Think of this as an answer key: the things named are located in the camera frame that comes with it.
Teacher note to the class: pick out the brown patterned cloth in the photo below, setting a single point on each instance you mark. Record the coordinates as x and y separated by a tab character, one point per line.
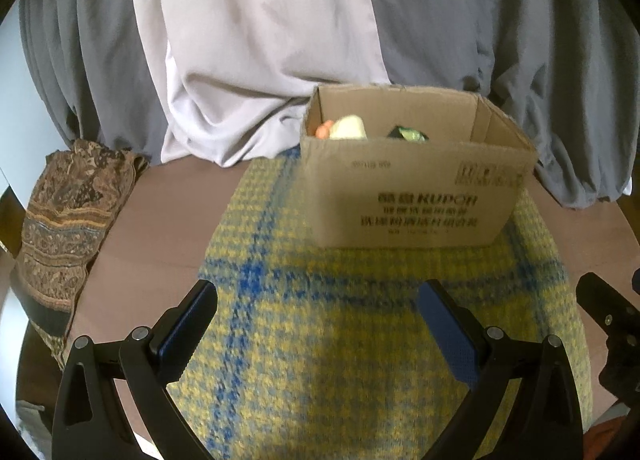
65	230

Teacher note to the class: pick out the yellow plush duck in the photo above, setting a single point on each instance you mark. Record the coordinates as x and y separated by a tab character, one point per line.
350	127

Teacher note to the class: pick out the brown cardboard box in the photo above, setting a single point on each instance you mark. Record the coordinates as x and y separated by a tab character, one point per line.
410	190

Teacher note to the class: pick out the black and green plush toy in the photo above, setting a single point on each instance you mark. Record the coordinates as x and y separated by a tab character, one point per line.
407	134

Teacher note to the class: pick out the grey curtain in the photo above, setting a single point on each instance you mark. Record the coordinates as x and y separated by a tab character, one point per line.
550	40
85	40

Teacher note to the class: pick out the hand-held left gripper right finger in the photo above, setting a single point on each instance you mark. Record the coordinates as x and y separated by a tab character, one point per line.
450	335

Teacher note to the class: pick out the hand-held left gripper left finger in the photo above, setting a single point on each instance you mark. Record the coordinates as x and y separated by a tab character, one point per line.
185	335

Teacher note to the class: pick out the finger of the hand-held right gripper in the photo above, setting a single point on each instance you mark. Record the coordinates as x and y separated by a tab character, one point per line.
605	302
636	281

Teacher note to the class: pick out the yellow and blue plaid mat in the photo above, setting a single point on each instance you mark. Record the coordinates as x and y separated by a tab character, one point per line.
325	340

